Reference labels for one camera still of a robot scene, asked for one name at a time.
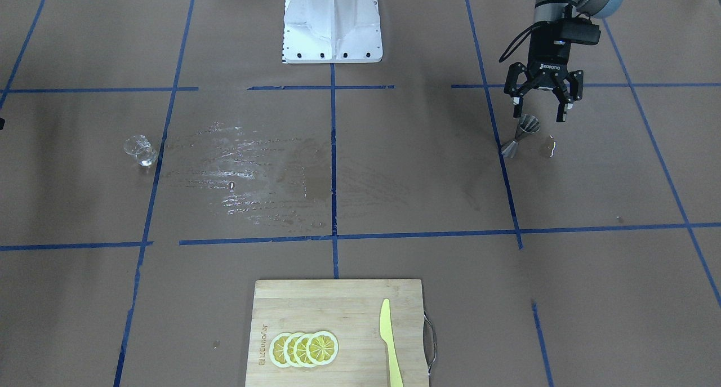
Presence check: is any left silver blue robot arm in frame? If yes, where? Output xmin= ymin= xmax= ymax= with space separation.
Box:
xmin=498 ymin=0 xmax=623 ymax=122

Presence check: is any yellow plastic knife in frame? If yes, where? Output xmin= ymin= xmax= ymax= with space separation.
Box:
xmin=379 ymin=298 xmax=404 ymax=386

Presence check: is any steel cutting board handle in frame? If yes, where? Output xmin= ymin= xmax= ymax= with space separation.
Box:
xmin=422 ymin=310 xmax=438 ymax=378

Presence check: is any yellow lemon slice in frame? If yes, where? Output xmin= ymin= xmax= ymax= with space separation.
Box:
xmin=306 ymin=331 xmax=339 ymax=366
xmin=292 ymin=333 xmax=315 ymax=367

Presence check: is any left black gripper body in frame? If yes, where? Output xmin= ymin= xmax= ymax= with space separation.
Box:
xmin=503 ymin=22 xmax=584 ymax=103

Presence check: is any wooden cutting board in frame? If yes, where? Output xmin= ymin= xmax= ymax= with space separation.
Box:
xmin=244 ymin=279 xmax=430 ymax=386

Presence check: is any clear glass cup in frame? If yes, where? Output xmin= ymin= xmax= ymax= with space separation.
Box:
xmin=123 ymin=135 xmax=159 ymax=168

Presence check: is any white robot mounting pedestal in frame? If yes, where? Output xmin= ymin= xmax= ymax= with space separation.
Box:
xmin=282 ymin=0 xmax=384 ymax=64

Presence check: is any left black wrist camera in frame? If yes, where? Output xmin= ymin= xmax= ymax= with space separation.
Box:
xmin=554 ymin=17 xmax=602 ymax=46

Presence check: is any steel double jigger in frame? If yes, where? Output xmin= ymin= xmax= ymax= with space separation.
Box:
xmin=501 ymin=113 xmax=540 ymax=158

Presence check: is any black camera cable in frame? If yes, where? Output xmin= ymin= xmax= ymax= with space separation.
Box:
xmin=499 ymin=22 xmax=541 ymax=64

